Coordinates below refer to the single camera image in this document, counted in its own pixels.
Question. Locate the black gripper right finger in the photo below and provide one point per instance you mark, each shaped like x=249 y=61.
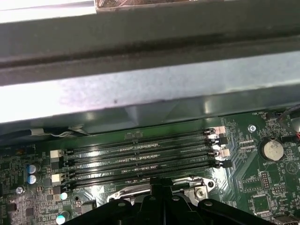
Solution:
x=178 y=211

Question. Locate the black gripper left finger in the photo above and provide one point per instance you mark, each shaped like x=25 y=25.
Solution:
x=150 y=211

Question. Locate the metal socket cover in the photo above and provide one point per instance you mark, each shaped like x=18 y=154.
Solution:
x=126 y=193

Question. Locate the CPU socket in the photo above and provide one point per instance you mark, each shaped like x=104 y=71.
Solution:
x=207 y=186

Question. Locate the green motherboard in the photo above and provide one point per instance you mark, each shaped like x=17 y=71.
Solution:
x=246 y=187

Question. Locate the silver coin battery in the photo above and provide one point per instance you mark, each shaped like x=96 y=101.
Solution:
x=273 y=149

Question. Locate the black PC case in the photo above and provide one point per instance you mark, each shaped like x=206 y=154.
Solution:
x=150 y=77

